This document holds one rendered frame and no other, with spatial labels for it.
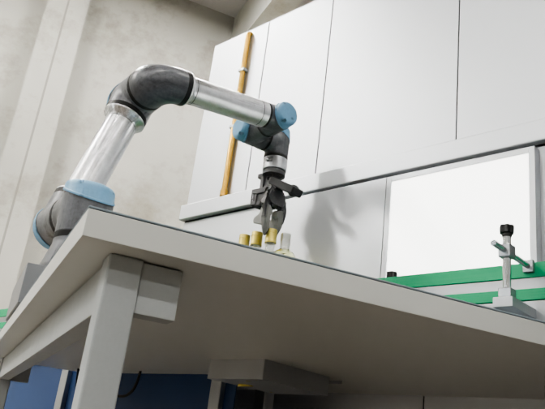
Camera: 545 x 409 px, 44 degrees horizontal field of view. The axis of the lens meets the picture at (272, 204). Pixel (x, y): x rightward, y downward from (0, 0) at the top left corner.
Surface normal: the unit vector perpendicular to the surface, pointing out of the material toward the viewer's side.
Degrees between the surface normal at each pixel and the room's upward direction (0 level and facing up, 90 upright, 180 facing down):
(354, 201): 90
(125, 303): 90
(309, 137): 90
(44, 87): 90
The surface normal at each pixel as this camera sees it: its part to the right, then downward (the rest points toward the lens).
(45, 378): -0.66, -0.34
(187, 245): 0.43, -0.28
